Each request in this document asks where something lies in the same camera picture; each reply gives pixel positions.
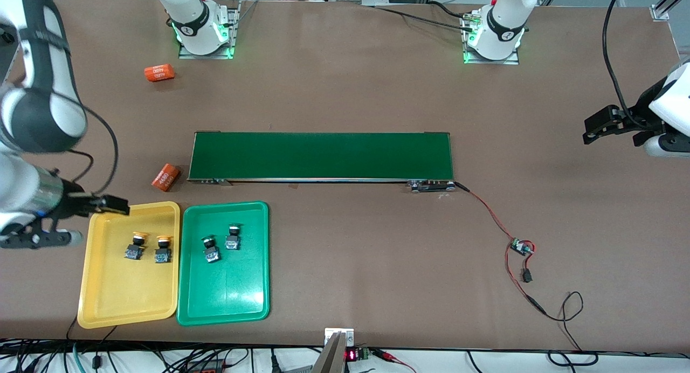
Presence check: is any yellow push button switch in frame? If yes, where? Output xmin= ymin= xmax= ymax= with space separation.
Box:
xmin=154 ymin=235 xmax=173 ymax=264
xmin=125 ymin=231 xmax=148 ymax=260

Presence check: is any orange cylinder white print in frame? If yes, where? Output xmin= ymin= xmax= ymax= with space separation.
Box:
xmin=151 ymin=163 xmax=181 ymax=192
xmin=144 ymin=64 xmax=176 ymax=82

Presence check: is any yellow plastic tray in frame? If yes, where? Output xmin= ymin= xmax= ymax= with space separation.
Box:
xmin=77 ymin=201 xmax=181 ymax=329

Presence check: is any aluminium corner profile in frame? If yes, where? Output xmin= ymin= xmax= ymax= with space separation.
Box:
xmin=651 ymin=0 xmax=690 ymax=22

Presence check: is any green plastic tray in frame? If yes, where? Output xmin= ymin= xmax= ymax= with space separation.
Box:
xmin=177 ymin=201 xmax=270 ymax=327

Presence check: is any green conveyor belt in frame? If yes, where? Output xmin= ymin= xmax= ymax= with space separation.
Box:
xmin=187 ymin=130 xmax=456 ymax=193

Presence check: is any red clip lead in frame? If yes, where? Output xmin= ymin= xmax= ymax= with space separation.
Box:
xmin=372 ymin=349 xmax=417 ymax=373

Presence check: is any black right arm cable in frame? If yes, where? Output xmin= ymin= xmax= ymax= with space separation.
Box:
xmin=51 ymin=90 xmax=119 ymax=196

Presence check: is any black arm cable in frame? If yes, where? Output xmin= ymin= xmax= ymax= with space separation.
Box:
xmin=51 ymin=90 xmax=119 ymax=196
xmin=602 ymin=0 xmax=656 ymax=130

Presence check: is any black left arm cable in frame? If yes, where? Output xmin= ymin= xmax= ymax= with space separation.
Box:
xmin=602 ymin=0 xmax=656 ymax=130

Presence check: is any red black wire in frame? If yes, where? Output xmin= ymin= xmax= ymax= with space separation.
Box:
xmin=454 ymin=181 xmax=548 ymax=315

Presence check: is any aluminium left arm base plate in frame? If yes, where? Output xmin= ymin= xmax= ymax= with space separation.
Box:
xmin=461 ymin=12 xmax=521 ymax=65

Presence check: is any thin black power cable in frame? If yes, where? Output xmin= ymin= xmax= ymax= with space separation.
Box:
xmin=541 ymin=291 xmax=600 ymax=367

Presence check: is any aluminium right arm base plate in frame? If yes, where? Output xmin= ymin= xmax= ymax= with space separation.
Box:
xmin=178 ymin=1 xmax=240 ymax=60

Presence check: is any black cable on table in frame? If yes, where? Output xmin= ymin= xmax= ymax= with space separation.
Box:
xmin=372 ymin=0 xmax=475 ymax=31

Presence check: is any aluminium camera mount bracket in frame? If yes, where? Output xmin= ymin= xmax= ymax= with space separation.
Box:
xmin=312 ymin=328 xmax=355 ymax=373

